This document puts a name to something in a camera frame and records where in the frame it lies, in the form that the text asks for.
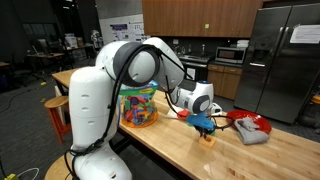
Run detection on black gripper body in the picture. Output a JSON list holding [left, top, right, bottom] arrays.
[[196, 124, 213, 136]]

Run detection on light orange block with hole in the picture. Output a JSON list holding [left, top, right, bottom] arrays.
[[198, 134, 217, 149]]

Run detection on clear plastic bag of blocks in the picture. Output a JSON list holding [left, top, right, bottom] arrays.
[[118, 79, 160, 129]]

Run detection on grey knitted cloth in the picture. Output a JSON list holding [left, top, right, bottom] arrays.
[[234, 116, 270, 146]]

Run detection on brown wooden lower cabinet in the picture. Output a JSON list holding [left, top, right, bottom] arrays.
[[205, 63, 243, 101]]

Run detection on red plate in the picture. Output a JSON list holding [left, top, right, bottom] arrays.
[[225, 109, 273, 135]]

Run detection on black kitchen stove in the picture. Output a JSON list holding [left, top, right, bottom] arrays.
[[178, 54, 212, 95]]

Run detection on silver microwave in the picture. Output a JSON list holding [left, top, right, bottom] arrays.
[[214, 46, 248, 65]]

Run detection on white stack above microwave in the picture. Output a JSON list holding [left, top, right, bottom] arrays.
[[236, 39, 250, 49]]

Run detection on stainless steel refrigerator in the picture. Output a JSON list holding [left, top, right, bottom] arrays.
[[233, 3, 320, 125]]

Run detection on brown wooden upper cabinets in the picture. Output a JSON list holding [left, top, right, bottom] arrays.
[[141, 0, 264, 38]]

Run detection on white paper on refrigerator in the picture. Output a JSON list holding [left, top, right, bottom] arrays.
[[289, 24, 320, 45]]

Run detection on small white robot figure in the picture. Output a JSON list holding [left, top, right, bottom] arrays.
[[90, 29, 104, 50]]

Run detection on wooden stool red legs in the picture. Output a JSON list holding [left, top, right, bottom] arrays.
[[44, 95, 73, 145]]

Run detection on round wooden stool seat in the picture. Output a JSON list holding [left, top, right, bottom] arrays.
[[44, 154, 76, 180]]

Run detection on stacked storage boxes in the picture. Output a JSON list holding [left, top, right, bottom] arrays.
[[64, 32, 85, 50]]

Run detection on wooden office desk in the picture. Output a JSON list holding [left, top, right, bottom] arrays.
[[27, 51, 65, 69]]

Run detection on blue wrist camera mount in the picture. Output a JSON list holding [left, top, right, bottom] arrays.
[[185, 113, 217, 132]]

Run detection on black camera cable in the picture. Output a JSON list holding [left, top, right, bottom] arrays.
[[208, 114, 236, 132]]

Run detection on black metal table frame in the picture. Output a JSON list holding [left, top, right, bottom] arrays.
[[109, 128, 188, 180]]

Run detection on white wall poster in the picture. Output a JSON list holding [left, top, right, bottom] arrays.
[[98, 13, 145, 45]]

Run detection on white floor cable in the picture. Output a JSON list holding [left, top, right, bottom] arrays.
[[15, 167, 41, 180]]

